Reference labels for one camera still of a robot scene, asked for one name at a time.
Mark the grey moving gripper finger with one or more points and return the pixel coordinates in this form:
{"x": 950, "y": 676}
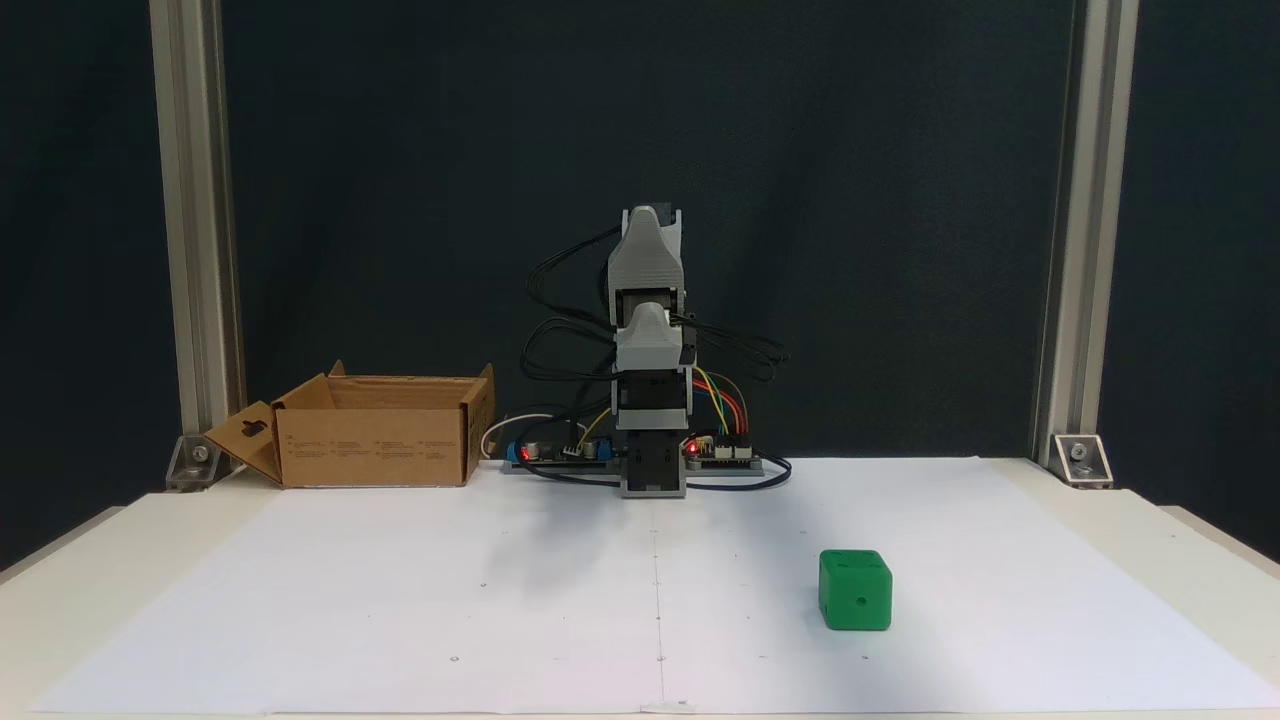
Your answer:
{"x": 648, "y": 260}

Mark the green dice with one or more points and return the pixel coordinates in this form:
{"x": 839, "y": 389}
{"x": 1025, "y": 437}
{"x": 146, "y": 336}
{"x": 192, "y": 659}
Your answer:
{"x": 855, "y": 595}

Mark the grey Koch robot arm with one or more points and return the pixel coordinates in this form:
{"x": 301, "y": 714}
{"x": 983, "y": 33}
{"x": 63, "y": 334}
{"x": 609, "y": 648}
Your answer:
{"x": 655, "y": 490}

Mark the servo driver circuit board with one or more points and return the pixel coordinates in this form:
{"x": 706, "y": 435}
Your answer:
{"x": 725, "y": 452}

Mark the blue power converter board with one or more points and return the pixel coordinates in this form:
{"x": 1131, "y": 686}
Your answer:
{"x": 545, "y": 455}

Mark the brown cardboard box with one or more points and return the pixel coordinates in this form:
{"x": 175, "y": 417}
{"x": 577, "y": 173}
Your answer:
{"x": 380, "y": 450}

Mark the white paper sheet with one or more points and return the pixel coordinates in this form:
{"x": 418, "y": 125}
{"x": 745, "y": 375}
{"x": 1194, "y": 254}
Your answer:
{"x": 400, "y": 600}

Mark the aluminium frame post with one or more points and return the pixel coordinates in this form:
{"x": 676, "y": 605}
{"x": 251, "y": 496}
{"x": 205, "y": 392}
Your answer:
{"x": 195, "y": 200}
{"x": 1090, "y": 200}

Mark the metal corner bracket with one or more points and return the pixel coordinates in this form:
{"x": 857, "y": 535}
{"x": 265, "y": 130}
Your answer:
{"x": 1082, "y": 460}
{"x": 198, "y": 462}

